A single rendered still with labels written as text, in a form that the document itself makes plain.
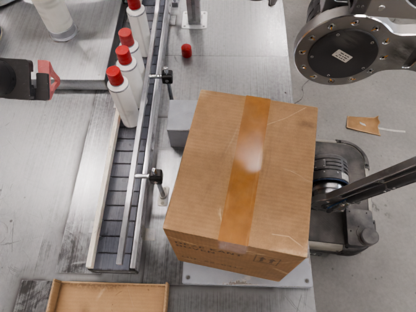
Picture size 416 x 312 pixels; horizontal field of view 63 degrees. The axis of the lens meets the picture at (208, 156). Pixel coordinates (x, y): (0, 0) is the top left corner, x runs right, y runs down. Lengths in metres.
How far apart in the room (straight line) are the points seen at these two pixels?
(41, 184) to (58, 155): 0.09
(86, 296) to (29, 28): 0.89
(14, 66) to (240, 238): 0.47
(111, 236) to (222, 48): 0.71
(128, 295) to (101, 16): 0.90
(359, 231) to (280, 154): 0.97
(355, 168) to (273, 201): 1.15
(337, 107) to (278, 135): 1.55
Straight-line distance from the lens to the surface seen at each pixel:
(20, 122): 1.17
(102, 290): 0.89
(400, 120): 2.29
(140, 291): 0.86
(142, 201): 0.87
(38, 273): 0.96
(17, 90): 0.66
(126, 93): 0.86
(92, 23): 1.29
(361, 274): 1.83
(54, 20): 1.21
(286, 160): 0.64
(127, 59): 0.87
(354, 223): 1.57
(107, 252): 0.85
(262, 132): 0.66
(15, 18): 1.42
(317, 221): 1.57
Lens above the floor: 1.68
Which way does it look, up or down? 62 degrees down
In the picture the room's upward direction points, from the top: 2 degrees counter-clockwise
